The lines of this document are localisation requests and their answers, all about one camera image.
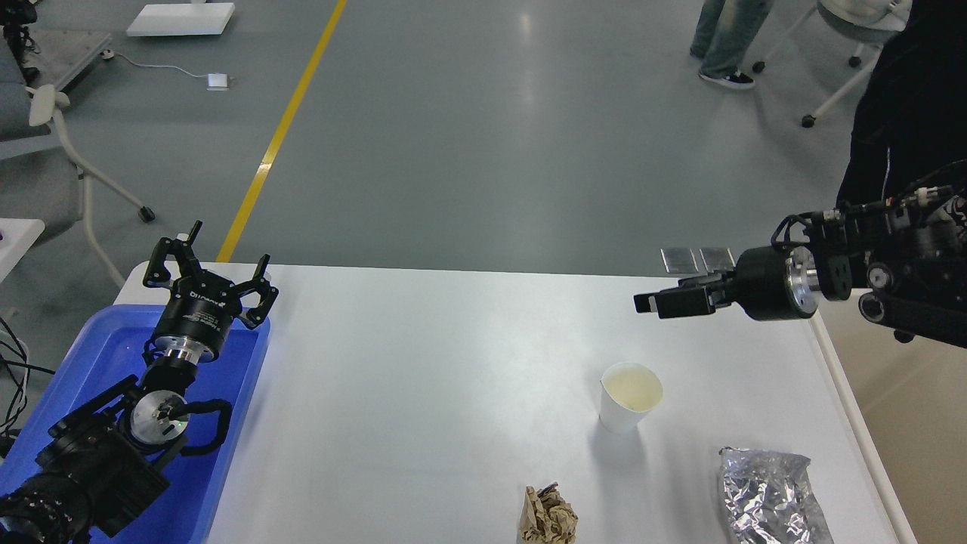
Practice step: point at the grey office chair left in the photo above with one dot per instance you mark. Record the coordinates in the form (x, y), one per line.
(44, 178)

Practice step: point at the white side table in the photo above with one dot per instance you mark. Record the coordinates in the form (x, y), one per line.
(18, 236)

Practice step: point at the metal floor plate right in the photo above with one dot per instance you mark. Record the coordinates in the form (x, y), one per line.
(717, 259)

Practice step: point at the person in jeans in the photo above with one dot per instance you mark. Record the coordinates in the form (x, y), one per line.
(725, 30)

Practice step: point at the metal floor plate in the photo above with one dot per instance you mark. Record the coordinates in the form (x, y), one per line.
(717, 259)
(679, 261)

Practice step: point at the white paper cup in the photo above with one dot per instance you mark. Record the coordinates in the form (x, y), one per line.
(629, 391)

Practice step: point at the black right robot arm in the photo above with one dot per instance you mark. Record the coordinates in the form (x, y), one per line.
(906, 254)

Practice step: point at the white flat board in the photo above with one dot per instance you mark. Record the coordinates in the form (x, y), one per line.
(181, 19)

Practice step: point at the crumpled brown paper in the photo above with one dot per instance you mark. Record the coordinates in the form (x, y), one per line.
(546, 517)

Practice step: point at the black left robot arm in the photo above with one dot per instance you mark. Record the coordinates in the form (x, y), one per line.
(103, 467)

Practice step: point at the metal floor plate left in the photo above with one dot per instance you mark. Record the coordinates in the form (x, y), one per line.
(679, 261)

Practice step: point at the white power adapter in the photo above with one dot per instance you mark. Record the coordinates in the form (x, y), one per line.
(217, 81)

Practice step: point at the beige plastic bin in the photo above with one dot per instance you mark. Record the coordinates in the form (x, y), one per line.
(912, 397)

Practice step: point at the grey floor platform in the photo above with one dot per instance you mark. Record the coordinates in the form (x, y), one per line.
(62, 56)

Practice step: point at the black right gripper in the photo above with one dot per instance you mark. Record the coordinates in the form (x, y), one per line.
(769, 283)

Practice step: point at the person in black clothes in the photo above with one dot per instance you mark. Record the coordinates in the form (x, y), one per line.
(910, 123)

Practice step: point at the crumpled silver foil bag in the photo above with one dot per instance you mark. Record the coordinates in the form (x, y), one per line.
(766, 497)

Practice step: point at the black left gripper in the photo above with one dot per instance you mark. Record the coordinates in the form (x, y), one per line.
(196, 317)

